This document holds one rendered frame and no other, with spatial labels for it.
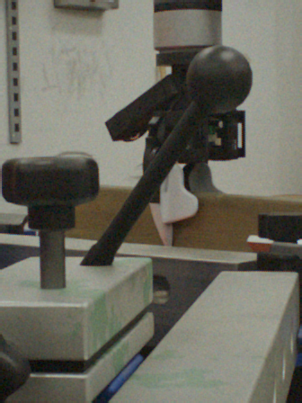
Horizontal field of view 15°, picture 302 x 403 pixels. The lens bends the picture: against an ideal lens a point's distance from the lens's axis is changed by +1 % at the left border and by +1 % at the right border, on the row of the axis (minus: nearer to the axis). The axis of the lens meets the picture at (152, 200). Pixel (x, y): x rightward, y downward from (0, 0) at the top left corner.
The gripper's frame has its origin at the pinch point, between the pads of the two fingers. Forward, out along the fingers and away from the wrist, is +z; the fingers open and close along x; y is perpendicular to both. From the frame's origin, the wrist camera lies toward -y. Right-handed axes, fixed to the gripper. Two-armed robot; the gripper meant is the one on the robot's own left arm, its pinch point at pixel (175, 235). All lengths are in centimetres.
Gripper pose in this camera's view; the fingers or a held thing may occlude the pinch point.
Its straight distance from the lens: 126.3
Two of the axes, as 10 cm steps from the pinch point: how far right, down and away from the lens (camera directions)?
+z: 0.2, 10.0, 0.7
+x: 6.4, -0.6, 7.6
